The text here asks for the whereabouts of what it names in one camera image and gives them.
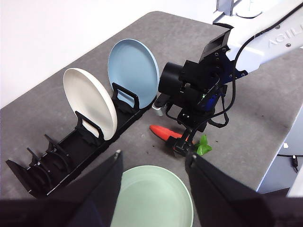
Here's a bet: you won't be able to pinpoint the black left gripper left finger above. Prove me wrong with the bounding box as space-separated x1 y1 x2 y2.
0 149 124 227

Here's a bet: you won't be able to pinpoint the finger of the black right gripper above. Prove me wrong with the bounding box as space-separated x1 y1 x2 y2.
165 136 184 150
174 127 197 157

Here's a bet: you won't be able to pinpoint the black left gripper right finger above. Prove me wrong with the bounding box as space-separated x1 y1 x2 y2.
185 153 303 227

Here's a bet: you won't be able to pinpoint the orange toy carrot green leaves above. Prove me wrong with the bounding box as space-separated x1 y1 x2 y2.
149 124 213 156

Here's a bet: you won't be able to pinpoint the pale green round plate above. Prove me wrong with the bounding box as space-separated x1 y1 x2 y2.
110 165 195 227

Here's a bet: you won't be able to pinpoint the black plastic plate rack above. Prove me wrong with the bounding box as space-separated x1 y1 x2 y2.
6 82 158 199

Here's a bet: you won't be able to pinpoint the blue round plate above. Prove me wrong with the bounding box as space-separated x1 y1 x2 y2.
107 39 160 110

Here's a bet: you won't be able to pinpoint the beige round plate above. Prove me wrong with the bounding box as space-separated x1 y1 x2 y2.
62 68 118 141

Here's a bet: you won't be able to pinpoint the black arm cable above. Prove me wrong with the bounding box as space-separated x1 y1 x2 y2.
207 59 251 129

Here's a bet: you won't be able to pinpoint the black cable with plug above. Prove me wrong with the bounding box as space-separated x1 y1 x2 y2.
276 153 299 173

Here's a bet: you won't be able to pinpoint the grey metal frame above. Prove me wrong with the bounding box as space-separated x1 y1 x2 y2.
212 0 262 24

